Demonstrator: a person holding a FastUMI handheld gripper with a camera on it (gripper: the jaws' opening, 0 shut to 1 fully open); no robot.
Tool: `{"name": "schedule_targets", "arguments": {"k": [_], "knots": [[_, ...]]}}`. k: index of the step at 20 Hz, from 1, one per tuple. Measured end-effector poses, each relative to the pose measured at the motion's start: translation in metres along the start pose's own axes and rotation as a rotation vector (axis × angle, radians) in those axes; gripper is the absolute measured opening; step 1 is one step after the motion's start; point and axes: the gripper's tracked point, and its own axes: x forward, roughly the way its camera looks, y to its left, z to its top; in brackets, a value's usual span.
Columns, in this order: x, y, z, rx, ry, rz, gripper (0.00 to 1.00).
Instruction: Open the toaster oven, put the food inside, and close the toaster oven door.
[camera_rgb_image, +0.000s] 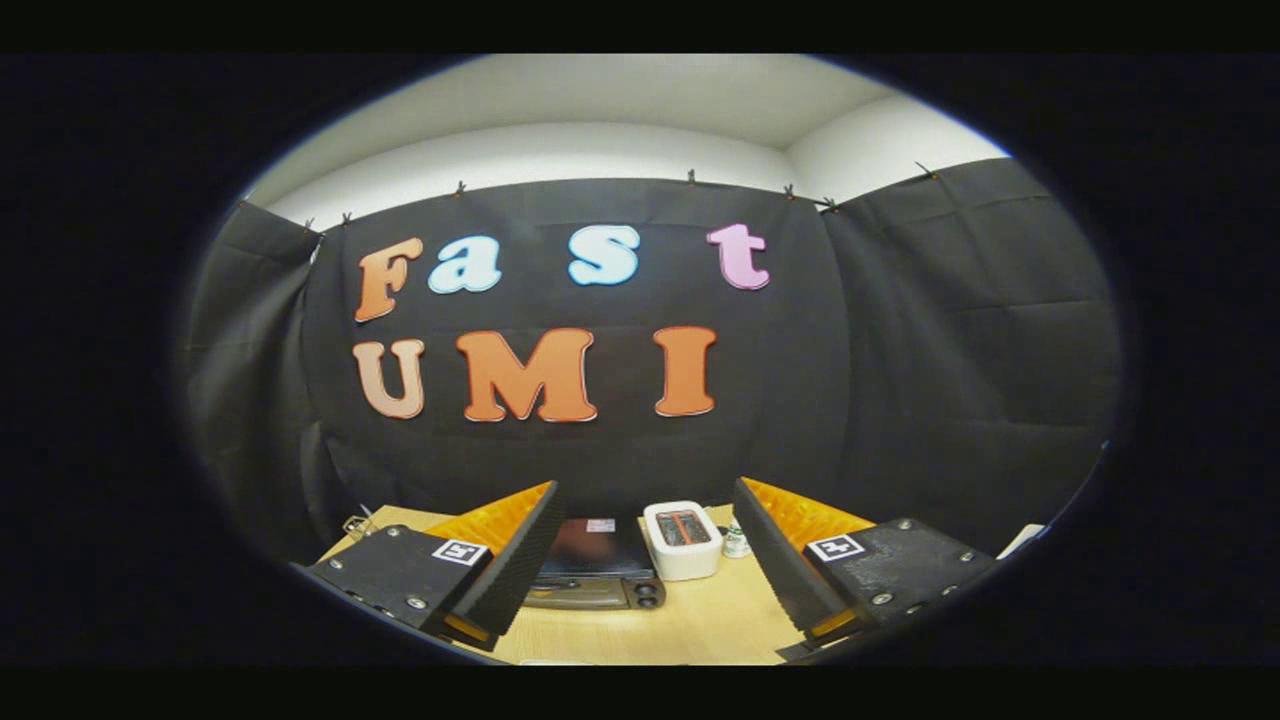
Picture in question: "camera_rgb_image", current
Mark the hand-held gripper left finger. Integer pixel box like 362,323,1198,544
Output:
300,480,567,653

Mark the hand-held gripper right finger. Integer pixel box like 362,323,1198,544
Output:
732,476,1001,651

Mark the black toaster oven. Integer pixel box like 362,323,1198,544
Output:
520,517,668,611

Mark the white slot toaster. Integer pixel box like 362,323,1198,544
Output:
643,500,724,582

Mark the row of black backdrop clips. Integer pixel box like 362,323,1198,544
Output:
300,163,936,231

